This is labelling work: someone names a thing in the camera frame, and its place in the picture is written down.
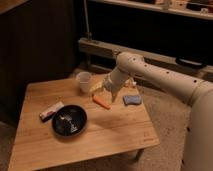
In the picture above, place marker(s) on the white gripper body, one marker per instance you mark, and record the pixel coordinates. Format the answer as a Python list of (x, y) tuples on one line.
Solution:
[(115, 80)]

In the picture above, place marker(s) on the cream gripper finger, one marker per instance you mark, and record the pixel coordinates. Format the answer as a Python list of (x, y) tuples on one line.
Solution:
[(98, 87), (114, 96)]

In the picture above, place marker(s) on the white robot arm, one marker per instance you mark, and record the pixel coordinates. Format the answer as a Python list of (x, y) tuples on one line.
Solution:
[(195, 92)]

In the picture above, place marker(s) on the black ceramic bowl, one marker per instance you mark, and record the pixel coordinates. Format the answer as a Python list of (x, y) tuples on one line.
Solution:
[(69, 120)]

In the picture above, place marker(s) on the orange carrot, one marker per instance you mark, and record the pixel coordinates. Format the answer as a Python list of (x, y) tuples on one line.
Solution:
[(100, 102)]

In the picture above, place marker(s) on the blue sponge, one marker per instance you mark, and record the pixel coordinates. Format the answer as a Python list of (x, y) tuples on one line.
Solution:
[(132, 100)]

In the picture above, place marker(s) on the wooden table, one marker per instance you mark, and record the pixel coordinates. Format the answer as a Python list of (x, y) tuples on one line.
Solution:
[(120, 129)]

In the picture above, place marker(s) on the metal pole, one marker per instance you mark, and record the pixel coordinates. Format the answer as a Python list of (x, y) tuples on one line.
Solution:
[(88, 33)]

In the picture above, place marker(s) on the black handle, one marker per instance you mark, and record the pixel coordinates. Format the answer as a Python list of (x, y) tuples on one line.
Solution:
[(190, 64)]

